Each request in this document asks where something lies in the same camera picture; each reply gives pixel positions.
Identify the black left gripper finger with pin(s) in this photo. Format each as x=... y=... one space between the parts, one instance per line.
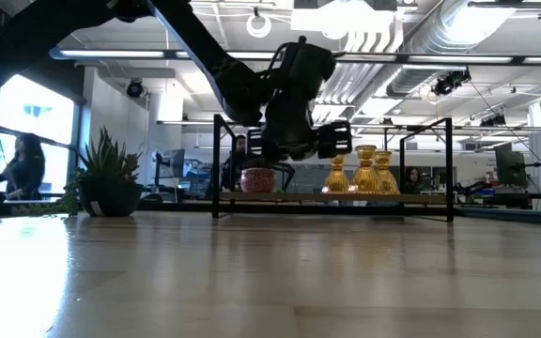
x=291 y=178
x=258 y=164

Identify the pink glass candle holder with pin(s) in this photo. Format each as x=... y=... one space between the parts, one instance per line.
x=258 y=181

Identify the amber glass candlestick holder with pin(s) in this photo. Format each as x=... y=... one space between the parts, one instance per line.
x=337 y=180
x=366 y=176
x=389 y=180

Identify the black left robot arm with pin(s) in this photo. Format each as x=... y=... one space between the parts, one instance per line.
x=205 y=51

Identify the person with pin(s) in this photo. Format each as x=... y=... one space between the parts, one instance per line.
x=412 y=180
x=235 y=164
x=24 y=169

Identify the black computer monitor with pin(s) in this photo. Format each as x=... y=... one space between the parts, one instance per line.
x=510 y=164
x=172 y=163

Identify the black round ceiling speaker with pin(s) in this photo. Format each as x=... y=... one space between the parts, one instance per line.
x=134 y=88

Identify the green potted succulent plant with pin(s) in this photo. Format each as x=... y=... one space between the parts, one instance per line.
x=111 y=197

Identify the black ceiling spotlight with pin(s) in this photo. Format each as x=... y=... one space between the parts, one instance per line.
x=449 y=82

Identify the long ceiling light strip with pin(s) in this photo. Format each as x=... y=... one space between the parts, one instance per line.
x=111 y=53

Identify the large window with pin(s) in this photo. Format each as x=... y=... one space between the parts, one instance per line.
x=35 y=112

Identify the wooden shelf with black frame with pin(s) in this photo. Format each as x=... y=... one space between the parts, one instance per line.
x=327 y=197

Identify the black metal table frame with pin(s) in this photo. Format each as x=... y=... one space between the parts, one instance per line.
x=176 y=205

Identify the silver ceiling duct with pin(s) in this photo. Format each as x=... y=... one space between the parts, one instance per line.
x=439 y=42

